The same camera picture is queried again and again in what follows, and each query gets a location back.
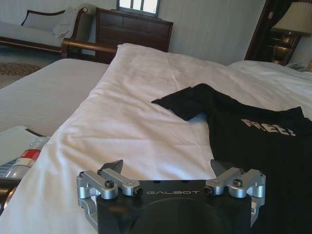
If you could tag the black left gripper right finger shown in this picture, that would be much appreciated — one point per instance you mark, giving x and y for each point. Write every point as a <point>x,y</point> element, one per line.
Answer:
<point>240,184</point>

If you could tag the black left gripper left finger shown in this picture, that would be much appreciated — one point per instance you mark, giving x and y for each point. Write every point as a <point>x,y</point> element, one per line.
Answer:
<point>111,181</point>

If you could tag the grey striped bed sheet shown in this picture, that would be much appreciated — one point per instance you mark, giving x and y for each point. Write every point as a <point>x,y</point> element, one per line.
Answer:
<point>44,92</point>

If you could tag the wooden bed footboard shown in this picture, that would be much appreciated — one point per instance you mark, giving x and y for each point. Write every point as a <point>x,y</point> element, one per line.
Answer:
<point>83,45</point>

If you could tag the black t-shirt with FREE print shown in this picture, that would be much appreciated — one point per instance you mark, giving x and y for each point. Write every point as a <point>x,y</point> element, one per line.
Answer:
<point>243,156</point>

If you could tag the white duvet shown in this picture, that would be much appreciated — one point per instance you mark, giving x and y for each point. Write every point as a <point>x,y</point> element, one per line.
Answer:
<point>136,109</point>

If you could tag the spray can with red label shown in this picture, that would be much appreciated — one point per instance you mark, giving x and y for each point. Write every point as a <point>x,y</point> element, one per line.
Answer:
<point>26,156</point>

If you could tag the dark brown round object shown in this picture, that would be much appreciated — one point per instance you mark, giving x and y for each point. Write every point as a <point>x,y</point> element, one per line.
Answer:
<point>7,195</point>

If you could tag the white flat box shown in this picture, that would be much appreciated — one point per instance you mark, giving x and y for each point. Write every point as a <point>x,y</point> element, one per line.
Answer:
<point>14,139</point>

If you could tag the white pillow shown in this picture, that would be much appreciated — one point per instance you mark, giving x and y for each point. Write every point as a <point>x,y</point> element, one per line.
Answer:
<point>273,68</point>

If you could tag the brown patterned rug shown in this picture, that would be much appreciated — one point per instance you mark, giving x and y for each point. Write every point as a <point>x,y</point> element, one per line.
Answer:
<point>17,72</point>

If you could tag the dark wooden dresser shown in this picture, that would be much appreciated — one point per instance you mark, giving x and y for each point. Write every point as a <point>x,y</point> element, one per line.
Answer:
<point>134,30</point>

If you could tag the white crumpled cloth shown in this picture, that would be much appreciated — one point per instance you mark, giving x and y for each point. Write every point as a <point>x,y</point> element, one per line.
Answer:
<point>64,23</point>

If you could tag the brass table lamp beige shade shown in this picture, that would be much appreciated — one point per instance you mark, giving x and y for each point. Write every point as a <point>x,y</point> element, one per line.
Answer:
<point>291,20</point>

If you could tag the pale cushion with dark piping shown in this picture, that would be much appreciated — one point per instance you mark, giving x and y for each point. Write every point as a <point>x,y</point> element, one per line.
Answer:
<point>41,20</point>

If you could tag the dark wooden door frame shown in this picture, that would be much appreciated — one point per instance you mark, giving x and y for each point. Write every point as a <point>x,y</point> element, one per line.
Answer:
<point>258,29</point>

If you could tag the pale chaise longue wooden frame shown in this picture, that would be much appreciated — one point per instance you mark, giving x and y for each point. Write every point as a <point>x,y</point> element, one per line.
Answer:
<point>19,34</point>

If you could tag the grey paned mirror frame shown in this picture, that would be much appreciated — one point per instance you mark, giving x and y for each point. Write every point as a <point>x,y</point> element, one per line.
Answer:
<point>137,6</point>

